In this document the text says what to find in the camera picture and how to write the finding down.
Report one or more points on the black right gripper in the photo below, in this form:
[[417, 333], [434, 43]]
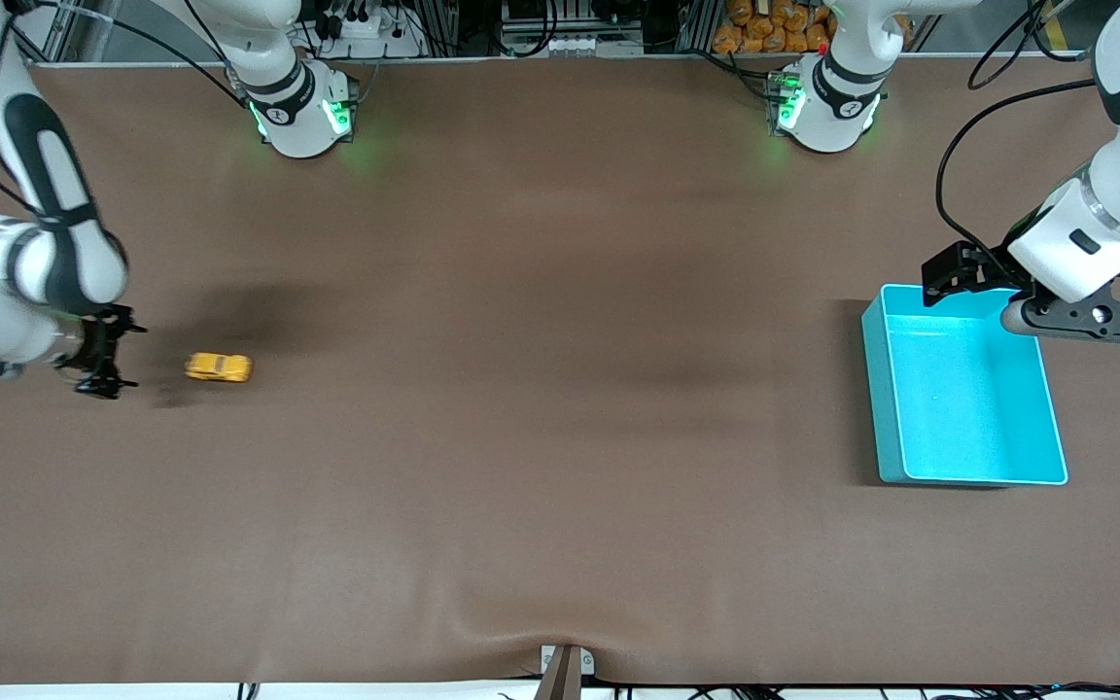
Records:
[[96, 346]]

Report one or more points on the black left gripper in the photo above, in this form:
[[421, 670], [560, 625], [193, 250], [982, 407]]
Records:
[[980, 267]]

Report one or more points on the yellow toy beetle car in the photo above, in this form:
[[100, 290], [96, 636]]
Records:
[[218, 367]]

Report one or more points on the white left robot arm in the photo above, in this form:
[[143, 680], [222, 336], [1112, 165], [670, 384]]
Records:
[[842, 97]]

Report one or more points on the teal plastic bin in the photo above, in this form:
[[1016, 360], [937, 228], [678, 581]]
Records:
[[968, 408]]

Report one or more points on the orange snack bags pile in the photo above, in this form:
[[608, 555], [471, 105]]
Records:
[[764, 29]]

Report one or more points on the white power strip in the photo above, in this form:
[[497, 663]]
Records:
[[370, 29]]

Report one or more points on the grey table edge bracket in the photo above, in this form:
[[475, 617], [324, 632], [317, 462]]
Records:
[[567, 671]]

